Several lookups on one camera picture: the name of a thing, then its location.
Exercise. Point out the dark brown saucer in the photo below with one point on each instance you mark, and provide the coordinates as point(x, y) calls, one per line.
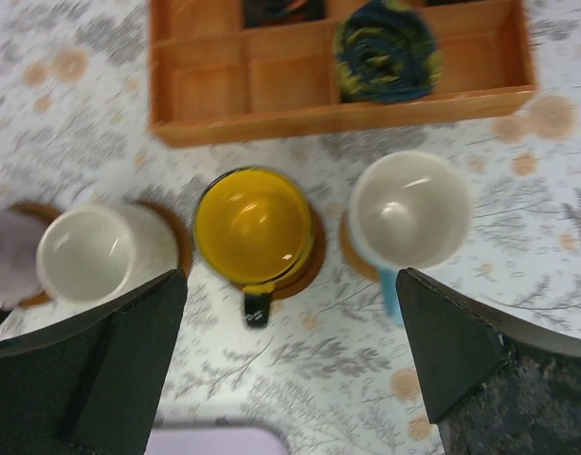
point(294, 282)
point(47, 214)
point(180, 231)

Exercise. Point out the light blue mug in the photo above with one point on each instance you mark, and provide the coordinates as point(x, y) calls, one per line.
point(409, 209)

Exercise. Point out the yellow glass cup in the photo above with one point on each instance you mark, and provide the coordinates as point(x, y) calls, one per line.
point(254, 227)

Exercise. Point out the cream white mug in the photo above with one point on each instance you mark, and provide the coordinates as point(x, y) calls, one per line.
point(96, 252)

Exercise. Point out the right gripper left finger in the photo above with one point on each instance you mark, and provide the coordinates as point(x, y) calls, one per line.
point(91, 384)

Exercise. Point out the lilac plastic tray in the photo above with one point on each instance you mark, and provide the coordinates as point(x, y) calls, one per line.
point(215, 440)

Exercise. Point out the dark brown middle saucer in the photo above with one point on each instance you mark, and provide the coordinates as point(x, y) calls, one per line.
point(180, 231)

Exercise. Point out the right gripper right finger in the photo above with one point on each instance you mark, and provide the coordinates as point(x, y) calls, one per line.
point(492, 383)

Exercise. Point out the dark brown left saucer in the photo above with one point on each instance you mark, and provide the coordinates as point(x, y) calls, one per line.
point(47, 214)

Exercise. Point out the dark brown right saucer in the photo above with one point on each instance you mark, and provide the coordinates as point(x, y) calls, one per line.
point(294, 282)

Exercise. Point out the orange compartment box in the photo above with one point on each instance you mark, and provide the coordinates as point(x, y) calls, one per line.
point(215, 80)

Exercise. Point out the light wooden coaster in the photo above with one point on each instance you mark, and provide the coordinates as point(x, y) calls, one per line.
point(350, 255)

